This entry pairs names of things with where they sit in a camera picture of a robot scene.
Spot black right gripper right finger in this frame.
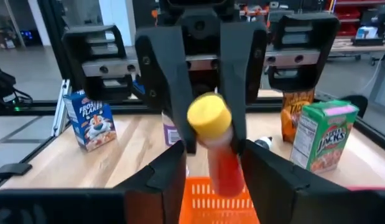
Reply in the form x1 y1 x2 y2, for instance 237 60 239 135
241 139 385 224

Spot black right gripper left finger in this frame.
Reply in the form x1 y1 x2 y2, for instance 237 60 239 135
0 139 187 224

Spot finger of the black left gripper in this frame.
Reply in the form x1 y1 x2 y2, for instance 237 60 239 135
134 26 198 155
220 20 269 154

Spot small bottle with black cap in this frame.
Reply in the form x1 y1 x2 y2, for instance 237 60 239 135
254 136 273 151

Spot red bottle with yellow cap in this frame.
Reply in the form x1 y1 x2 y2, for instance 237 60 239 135
186 92 246 198

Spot purple-label jar black lid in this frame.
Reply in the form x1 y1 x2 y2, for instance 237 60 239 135
161 111 182 147

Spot brown taco seasoning packet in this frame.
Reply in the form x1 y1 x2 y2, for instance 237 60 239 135
280 89 315 144

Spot green Apple Jacks cereal box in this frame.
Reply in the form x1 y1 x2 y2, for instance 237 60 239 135
289 99 359 174

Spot orange plastic basket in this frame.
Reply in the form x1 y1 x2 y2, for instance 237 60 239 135
179 176 261 224

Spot blue Frosted Flakes cereal box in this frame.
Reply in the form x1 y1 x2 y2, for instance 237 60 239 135
62 89 118 153

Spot red shelves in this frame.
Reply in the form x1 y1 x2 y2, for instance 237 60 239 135
325 0 385 37

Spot silver aluminium bracket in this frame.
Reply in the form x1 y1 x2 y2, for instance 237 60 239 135
51 79 72 138

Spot black frame hook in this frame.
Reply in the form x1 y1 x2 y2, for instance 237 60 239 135
340 94 369 119

